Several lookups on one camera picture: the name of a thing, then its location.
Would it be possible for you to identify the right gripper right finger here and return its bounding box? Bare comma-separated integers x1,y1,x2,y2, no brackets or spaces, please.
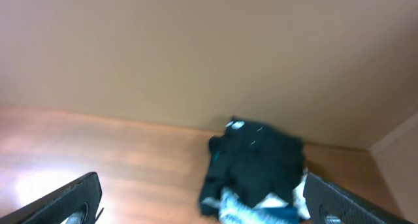
304,173,412,224

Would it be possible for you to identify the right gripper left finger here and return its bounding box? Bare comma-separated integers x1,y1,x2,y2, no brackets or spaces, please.
1,172,103,224

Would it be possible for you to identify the black t-shirt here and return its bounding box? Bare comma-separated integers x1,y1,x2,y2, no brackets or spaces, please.
199,116,304,215

